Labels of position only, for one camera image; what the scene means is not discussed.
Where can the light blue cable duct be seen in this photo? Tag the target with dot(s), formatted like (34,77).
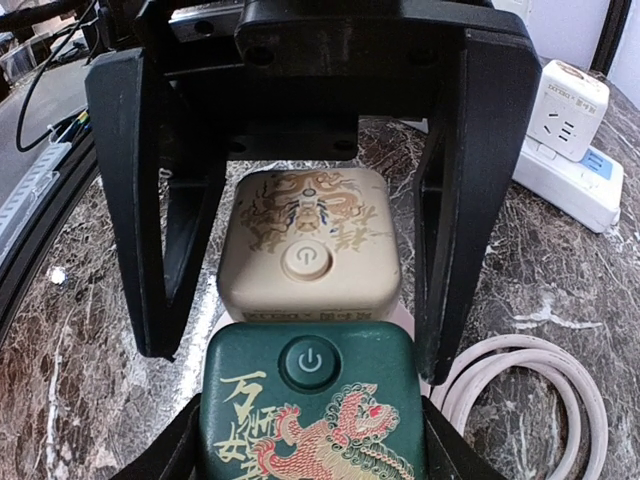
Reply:
(32,185)

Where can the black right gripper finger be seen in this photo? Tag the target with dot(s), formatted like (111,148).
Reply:
(448,456)
(489,75)
(163,175)
(172,455)

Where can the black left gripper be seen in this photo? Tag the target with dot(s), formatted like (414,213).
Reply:
(290,79)

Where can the dark green cube adapter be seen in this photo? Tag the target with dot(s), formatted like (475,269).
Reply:
(311,401)

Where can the beige cube adapter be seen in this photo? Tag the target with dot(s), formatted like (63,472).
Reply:
(310,245)

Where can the white power strip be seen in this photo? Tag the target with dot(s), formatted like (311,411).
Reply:
(589,190)

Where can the black front frame rail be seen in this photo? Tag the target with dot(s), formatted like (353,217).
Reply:
(72,176)

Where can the black corner frame post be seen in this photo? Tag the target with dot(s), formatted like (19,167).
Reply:
(610,36)

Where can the white cube tiger adapter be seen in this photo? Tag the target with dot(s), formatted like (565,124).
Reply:
(568,109)

